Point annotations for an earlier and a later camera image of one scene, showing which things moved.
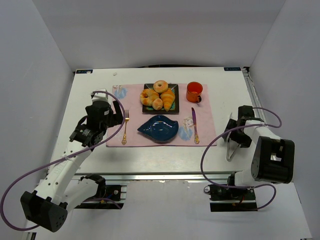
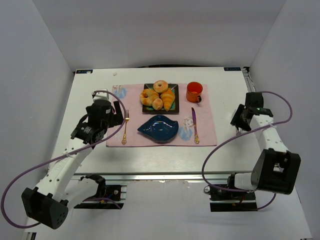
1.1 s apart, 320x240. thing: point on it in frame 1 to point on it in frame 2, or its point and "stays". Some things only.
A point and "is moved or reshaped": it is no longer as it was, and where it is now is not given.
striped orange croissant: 168,97 stays
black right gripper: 236,135 to 239,120
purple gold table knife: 196,139 stays
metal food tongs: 227,140 is moved or reshaped
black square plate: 160,97 stays
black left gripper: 116,115 stays
